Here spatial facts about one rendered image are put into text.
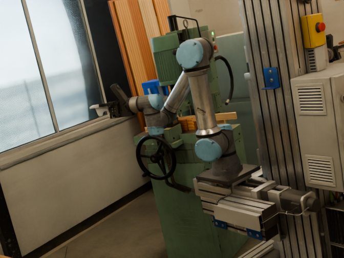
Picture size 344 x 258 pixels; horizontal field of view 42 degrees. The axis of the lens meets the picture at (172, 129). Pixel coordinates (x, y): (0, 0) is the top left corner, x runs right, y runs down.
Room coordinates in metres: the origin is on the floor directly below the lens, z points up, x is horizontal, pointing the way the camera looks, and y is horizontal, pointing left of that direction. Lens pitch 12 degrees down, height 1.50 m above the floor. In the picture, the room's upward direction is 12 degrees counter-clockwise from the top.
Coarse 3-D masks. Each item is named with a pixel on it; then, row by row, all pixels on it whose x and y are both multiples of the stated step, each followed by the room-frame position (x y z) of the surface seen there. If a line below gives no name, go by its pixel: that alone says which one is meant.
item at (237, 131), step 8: (232, 128) 2.99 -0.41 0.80; (240, 128) 3.07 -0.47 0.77; (240, 136) 3.05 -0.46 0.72; (152, 152) 2.84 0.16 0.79; (176, 152) 2.73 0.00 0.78; (184, 152) 2.69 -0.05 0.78; (192, 152) 2.66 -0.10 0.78; (176, 160) 2.73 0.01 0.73; (184, 160) 2.70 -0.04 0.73; (192, 160) 2.66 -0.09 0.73; (200, 160) 2.63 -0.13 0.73
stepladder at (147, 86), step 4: (152, 80) 3.81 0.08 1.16; (156, 80) 3.73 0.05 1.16; (144, 84) 3.76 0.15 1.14; (148, 84) 3.74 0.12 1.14; (152, 84) 3.71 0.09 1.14; (156, 84) 3.69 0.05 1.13; (144, 88) 3.75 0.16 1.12; (148, 88) 3.72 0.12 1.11; (152, 88) 3.70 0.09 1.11; (156, 88) 3.87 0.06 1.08; (160, 88) 3.82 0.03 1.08; (164, 88) 3.82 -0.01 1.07; (144, 92) 3.76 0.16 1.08; (148, 92) 3.72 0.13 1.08; (152, 92) 3.71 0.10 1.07; (156, 92) 3.71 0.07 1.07; (160, 92) 3.85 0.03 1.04; (164, 92) 3.82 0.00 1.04; (164, 96) 3.82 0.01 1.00; (164, 100) 3.76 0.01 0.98
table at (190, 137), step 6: (144, 132) 2.98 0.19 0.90; (186, 132) 2.71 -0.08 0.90; (192, 132) 2.68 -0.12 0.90; (138, 138) 2.89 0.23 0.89; (180, 138) 2.70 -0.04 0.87; (186, 138) 2.67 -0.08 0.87; (192, 138) 2.65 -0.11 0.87; (144, 144) 2.87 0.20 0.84; (156, 144) 2.69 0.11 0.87; (174, 144) 2.61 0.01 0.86; (180, 144) 2.66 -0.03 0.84
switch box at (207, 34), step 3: (210, 30) 3.03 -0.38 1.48; (213, 30) 3.06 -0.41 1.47; (201, 33) 3.03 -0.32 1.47; (204, 33) 3.02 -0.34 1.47; (207, 33) 3.00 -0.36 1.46; (210, 33) 3.02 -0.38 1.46; (213, 33) 3.06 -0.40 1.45; (201, 36) 3.03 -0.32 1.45; (204, 36) 3.02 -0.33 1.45; (207, 36) 3.01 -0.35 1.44; (210, 36) 3.02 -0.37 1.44; (213, 36) 3.05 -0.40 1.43; (210, 39) 3.01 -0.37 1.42; (216, 39) 3.07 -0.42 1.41; (216, 42) 3.07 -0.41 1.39; (213, 45) 3.03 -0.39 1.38; (216, 45) 3.06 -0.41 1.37; (216, 51) 3.05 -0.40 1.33
